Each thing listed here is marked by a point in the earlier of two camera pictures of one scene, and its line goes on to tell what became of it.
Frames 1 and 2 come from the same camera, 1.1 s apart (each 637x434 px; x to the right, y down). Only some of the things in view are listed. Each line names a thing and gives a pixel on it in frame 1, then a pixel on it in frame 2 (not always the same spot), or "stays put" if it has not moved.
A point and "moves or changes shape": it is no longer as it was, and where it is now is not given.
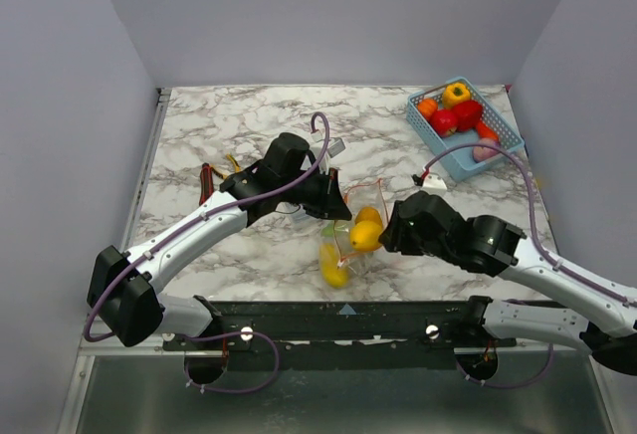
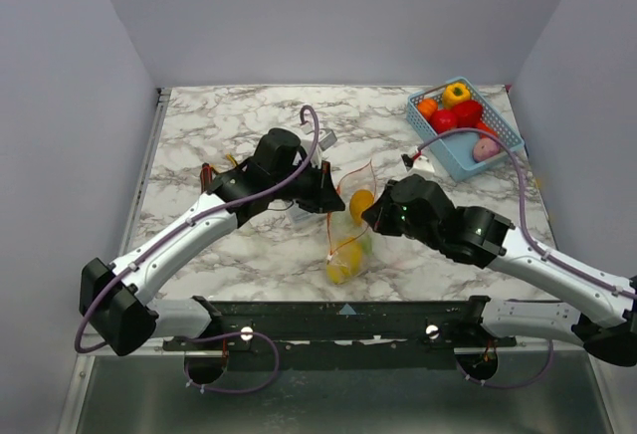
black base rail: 343,335 stays put
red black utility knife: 206,182 stays put
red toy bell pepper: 468,114 stays put
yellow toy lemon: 364,236 → 347,262
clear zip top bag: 346,245 moves or changes shape
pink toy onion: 481,154 stays put
